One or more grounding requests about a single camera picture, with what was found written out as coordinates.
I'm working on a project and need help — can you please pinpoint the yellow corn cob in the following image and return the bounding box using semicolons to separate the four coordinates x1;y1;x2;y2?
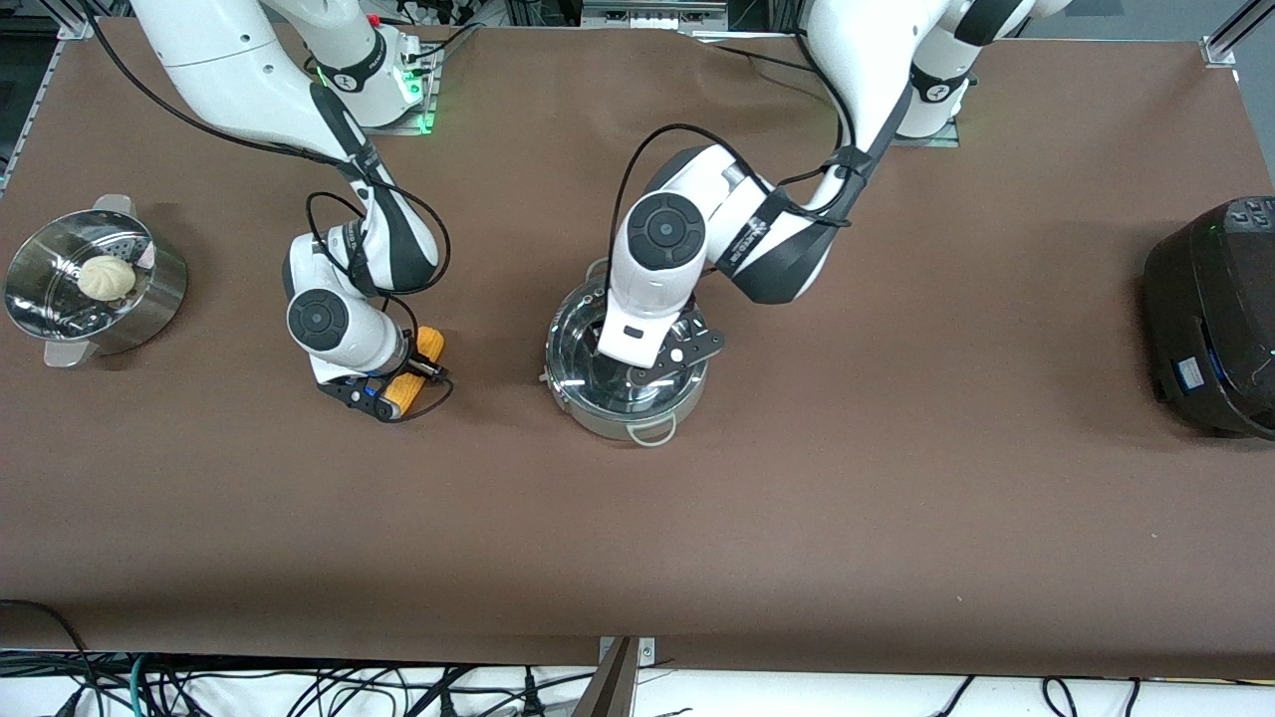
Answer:
385;326;446;411

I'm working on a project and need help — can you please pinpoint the glass pot lid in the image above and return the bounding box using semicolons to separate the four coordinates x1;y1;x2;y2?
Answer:
548;292;709;415

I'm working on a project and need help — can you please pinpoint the steel cooking pot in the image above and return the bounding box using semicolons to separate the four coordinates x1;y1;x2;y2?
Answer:
544;257;711;448

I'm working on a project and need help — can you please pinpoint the steel steamer pot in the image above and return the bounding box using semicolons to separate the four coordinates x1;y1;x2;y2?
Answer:
3;194;189;368

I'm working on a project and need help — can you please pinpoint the brown table mat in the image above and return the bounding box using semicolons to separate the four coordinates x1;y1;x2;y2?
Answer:
0;18;1275;680

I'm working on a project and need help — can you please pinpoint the white steamed bun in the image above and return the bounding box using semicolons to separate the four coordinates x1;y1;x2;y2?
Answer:
78;255;137;303

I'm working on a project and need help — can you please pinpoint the perforated steel steamer insert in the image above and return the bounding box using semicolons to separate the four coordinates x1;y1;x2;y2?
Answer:
8;211;156;342

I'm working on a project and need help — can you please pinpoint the black rice cooker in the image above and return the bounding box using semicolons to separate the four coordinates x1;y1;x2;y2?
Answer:
1142;195;1275;442

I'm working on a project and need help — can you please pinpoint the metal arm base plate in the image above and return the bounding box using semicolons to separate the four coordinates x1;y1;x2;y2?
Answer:
331;45;437;136
857;118;963;149

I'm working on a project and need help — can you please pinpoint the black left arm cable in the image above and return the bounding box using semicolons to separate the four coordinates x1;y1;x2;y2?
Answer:
607;40;878;300

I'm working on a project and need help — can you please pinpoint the metal table bracket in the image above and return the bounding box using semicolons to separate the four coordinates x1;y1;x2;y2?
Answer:
572;635;656;717

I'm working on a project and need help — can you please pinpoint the black table cable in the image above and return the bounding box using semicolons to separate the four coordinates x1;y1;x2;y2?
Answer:
687;28;848;83

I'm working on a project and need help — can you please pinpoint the aluminium frame profile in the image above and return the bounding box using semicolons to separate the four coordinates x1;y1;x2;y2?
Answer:
1199;0;1275;67

